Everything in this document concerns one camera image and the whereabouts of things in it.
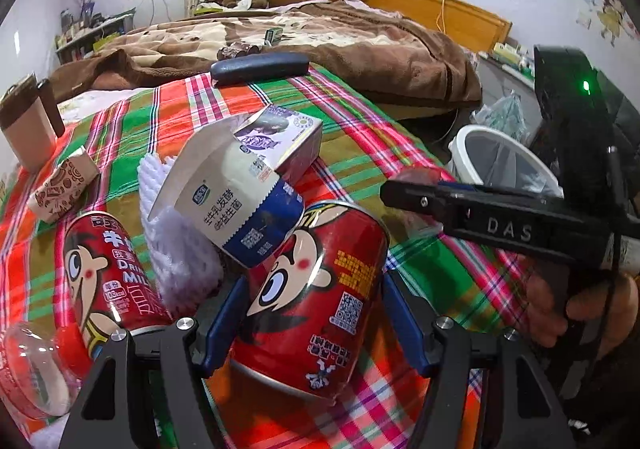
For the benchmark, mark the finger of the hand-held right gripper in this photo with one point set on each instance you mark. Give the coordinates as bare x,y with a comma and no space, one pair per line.
415,196

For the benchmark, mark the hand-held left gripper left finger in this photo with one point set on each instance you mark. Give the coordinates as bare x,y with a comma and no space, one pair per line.
220,324

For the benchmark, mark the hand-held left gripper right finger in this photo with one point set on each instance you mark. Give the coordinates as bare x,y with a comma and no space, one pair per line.
405,324

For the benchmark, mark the white trash bin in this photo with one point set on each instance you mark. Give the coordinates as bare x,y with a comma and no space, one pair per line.
462,154

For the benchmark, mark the white foam fruit net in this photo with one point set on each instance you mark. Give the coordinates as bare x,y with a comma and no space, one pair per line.
185,254

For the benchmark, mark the red cartoon drink can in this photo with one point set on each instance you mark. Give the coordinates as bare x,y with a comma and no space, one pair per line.
105,269
310,289

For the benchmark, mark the white and blue yogurt carton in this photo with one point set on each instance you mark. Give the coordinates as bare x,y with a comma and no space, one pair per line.
235,199

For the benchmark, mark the purple and white box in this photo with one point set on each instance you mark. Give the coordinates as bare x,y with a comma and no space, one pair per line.
290,139

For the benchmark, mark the person's right hand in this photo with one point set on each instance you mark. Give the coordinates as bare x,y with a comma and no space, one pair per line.
545,299

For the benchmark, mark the plaid cloth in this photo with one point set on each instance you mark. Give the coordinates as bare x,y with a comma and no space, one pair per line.
400,139

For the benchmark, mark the clear plastic bag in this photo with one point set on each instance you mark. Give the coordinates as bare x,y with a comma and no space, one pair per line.
500,114

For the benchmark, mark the brown blanket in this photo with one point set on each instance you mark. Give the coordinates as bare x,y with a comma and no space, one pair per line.
350,44

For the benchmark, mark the wooden headboard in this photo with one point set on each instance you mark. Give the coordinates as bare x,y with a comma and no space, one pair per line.
450,14

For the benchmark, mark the dark glasses case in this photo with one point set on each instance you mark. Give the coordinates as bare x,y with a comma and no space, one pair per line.
260,69

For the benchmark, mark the small brown patterned carton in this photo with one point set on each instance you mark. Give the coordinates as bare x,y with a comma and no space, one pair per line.
62,184

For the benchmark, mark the small green box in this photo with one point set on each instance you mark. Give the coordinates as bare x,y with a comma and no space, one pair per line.
273,35

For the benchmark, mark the dark foil wrapper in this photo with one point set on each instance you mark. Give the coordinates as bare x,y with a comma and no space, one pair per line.
240,50

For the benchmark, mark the white floral bed sheet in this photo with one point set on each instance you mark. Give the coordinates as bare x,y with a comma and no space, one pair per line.
100,101

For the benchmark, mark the beige and brown tumbler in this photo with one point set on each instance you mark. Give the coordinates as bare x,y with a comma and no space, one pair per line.
27,134

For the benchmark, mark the green tissue box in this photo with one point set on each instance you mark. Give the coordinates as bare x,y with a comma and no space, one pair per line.
207,8

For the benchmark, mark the cluttered shelf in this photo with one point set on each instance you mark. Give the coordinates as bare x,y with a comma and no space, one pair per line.
95,36

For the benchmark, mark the cartoon wall sticker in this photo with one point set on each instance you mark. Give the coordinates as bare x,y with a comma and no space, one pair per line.
610,9

